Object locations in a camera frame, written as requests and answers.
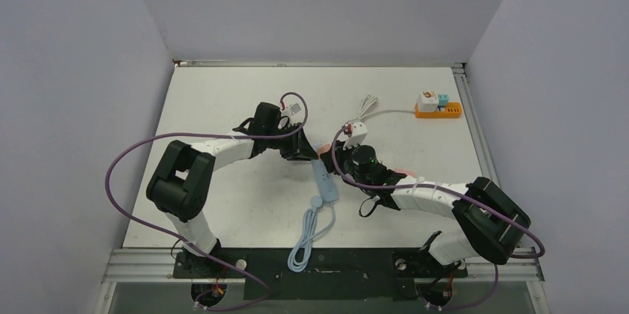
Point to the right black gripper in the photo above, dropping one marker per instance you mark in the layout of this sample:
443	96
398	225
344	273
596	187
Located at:
340	154

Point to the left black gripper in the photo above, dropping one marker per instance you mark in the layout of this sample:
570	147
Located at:
297	149

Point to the small pink plug adapter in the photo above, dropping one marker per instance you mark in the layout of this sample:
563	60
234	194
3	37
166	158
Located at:
323	147

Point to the pink blue power strip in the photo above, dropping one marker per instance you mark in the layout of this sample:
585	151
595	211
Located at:
325	184

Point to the pink cube socket adapter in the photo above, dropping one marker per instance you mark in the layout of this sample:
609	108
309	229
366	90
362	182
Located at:
406	172

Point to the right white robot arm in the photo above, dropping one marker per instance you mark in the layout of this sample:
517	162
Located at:
420	195

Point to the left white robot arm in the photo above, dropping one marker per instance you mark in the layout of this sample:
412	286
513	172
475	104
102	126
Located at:
180	184

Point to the teal plug adapter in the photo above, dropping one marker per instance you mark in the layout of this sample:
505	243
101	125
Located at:
443	100

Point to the white cube adapter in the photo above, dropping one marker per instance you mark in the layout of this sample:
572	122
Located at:
427	102

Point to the orange power strip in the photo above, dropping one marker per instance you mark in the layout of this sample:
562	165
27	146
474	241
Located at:
452	110

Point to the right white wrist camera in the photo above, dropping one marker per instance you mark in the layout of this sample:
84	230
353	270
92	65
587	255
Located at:
356	132

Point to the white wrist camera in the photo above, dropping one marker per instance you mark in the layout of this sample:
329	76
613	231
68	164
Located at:
356	132
290	113

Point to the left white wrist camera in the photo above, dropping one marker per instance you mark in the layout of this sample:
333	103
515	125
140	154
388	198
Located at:
290	113

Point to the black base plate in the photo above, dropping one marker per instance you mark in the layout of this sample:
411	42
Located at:
331	274

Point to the aluminium frame rail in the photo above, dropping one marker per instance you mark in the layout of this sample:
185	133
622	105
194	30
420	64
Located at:
479	139

